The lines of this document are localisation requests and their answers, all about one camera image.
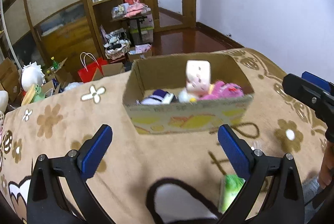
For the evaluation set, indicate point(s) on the wooden wardrobe cabinet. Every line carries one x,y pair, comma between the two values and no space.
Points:
42,30

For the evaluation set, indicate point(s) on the clear storage bin green lid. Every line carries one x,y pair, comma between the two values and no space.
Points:
141,29

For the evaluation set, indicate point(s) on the person's hand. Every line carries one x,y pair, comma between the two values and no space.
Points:
325,175

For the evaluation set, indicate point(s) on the white fluffy plush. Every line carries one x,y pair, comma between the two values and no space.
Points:
184,96

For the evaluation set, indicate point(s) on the cardboard box with bottles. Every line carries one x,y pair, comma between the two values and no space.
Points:
61,75

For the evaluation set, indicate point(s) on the pink swirl roll plush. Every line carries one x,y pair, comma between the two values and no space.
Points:
198,77

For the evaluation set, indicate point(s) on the red paper shopping bag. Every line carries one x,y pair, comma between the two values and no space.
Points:
87,72

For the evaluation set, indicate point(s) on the open cardboard box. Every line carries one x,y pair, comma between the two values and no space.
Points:
169,73

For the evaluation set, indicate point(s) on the green frog plush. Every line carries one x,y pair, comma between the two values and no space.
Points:
34,94

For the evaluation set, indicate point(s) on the green tissue pack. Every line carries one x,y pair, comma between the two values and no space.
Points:
229,189

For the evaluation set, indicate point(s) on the white round plush floor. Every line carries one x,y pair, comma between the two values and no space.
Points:
32,74

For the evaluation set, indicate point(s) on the lace trimmed basket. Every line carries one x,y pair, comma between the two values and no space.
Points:
117,49

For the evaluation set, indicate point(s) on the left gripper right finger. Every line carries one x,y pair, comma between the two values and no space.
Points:
284,201

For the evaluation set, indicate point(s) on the small cardboard box floor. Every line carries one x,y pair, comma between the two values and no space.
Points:
140,52

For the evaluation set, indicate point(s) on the purple white plush doll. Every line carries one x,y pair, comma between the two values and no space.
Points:
159,97

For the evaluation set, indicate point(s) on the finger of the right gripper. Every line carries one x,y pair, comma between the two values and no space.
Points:
300,89
317,81

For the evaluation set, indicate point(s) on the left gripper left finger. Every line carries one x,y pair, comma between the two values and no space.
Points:
58,191

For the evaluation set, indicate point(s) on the beige floral plush blanket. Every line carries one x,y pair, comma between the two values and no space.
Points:
165,141

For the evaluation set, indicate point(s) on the black side table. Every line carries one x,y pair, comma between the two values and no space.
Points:
127,21

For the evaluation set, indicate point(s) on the green glass bottle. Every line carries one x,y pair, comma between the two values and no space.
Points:
55,64

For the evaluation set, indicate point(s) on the pink bear plush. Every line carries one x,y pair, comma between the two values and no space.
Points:
221,90

